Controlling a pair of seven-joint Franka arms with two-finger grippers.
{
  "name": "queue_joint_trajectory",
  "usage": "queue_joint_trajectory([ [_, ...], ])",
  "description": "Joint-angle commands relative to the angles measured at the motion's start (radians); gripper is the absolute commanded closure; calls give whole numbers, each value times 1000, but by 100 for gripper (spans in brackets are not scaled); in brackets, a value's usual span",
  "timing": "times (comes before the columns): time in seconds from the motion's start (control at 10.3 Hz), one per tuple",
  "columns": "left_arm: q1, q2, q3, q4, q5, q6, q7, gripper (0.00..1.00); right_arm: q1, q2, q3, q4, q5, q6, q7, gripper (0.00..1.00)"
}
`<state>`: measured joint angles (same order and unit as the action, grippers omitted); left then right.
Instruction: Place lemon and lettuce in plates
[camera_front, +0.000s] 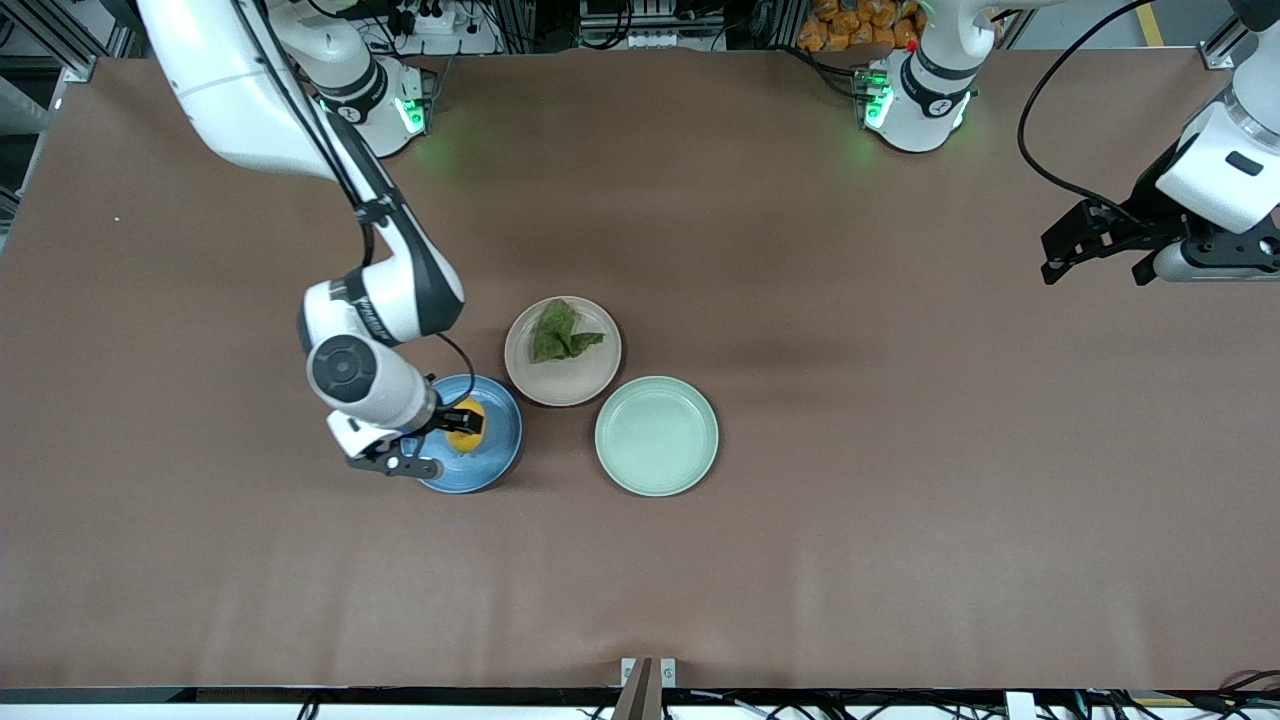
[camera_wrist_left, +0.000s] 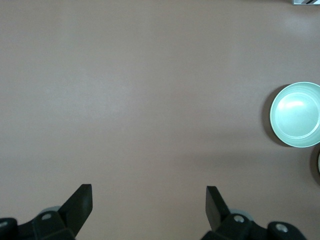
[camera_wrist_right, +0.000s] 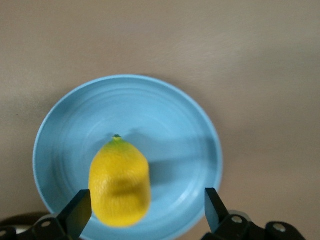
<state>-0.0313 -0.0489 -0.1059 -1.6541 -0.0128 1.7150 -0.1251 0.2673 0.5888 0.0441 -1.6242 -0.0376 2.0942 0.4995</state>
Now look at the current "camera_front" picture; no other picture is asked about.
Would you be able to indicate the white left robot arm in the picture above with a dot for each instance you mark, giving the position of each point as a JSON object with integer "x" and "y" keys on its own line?
{"x": 925, "y": 100}

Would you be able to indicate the green lettuce leaf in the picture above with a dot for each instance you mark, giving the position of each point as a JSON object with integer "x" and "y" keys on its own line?
{"x": 555, "y": 335}

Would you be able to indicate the metal bracket plate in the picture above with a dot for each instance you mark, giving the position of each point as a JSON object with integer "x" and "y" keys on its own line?
{"x": 668, "y": 672}

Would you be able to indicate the orange snack bag pile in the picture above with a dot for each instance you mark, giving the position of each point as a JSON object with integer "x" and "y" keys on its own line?
{"x": 850, "y": 25}

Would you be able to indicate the brown camera pole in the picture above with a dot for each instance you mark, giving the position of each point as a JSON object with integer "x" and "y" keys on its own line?
{"x": 640, "y": 700}

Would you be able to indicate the aluminium frame profile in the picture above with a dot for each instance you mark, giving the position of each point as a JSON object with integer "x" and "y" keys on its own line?
{"x": 40, "y": 30}

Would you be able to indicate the light green plate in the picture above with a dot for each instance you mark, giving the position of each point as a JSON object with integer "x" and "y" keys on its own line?
{"x": 656, "y": 436}

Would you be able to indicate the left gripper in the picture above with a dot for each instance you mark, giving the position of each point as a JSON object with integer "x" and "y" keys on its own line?
{"x": 1146, "y": 219}

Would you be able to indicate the beige plate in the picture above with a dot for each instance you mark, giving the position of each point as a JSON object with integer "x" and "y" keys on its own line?
{"x": 570, "y": 385}

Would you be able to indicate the brown table cover sheet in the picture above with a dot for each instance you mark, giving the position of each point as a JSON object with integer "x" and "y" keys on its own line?
{"x": 200, "y": 560}

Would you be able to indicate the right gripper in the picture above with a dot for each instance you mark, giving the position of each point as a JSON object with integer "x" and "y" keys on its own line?
{"x": 447, "y": 417}

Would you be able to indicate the white power strip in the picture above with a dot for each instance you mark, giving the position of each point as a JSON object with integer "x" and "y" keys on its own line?
{"x": 440, "y": 20}

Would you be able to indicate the blue plate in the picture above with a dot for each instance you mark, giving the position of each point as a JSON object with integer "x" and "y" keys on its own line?
{"x": 500, "y": 440}

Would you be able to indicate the yellow lemon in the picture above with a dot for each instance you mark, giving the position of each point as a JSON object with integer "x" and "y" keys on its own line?
{"x": 465, "y": 442}

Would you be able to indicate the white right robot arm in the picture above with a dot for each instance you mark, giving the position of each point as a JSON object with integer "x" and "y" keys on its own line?
{"x": 250, "y": 90}

